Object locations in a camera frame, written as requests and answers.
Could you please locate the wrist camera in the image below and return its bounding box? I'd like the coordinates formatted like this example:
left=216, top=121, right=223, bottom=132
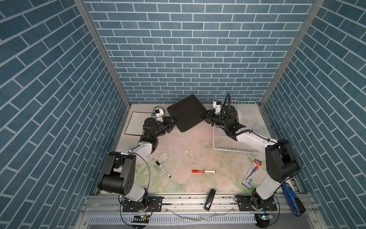
left=213, top=101, right=223, bottom=115
left=152, top=107, right=165, bottom=119

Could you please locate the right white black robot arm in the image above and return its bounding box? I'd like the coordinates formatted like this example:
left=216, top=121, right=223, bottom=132
left=200, top=105, right=302, bottom=210

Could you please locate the blue black box cutter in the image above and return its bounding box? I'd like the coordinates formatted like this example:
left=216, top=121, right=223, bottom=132
left=281, top=183, right=306, bottom=217

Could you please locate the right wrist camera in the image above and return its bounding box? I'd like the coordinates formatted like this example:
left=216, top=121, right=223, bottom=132
left=213, top=101, right=223, bottom=115

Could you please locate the black remote control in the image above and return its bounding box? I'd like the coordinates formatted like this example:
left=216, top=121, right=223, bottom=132
left=204, top=189, right=216, bottom=211

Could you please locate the red marker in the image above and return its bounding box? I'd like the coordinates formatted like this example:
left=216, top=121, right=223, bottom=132
left=192, top=170, right=216, bottom=173

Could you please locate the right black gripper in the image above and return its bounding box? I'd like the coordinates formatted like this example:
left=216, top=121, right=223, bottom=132
left=199, top=109, right=230, bottom=129

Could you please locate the black square plate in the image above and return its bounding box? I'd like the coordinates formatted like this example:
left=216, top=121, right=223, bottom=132
left=167, top=94, right=207, bottom=133

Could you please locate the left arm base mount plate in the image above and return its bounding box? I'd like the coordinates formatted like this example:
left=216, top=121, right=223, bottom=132
left=122, top=196, right=163, bottom=212

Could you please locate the aluminium front rail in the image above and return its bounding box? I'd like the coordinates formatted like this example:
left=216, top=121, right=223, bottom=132
left=81, top=193, right=318, bottom=215

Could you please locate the white wire dish rack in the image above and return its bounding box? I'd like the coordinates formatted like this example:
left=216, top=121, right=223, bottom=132
left=213, top=99, right=269, bottom=154

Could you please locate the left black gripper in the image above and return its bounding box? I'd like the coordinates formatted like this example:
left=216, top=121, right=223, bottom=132
left=152, top=116, right=179, bottom=140

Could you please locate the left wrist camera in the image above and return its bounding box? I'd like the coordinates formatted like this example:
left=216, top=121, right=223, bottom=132
left=152, top=107, right=165, bottom=119

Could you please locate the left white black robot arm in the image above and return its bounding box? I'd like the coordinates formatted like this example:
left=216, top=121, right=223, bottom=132
left=97, top=116, right=179, bottom=211

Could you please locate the black capped white marker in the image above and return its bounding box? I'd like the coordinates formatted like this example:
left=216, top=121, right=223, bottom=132
left=155, top=161, right=172, bottom=178

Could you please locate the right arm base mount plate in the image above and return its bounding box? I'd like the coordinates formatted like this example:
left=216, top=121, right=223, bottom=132
left=234, top=195, right=277, bottom=211

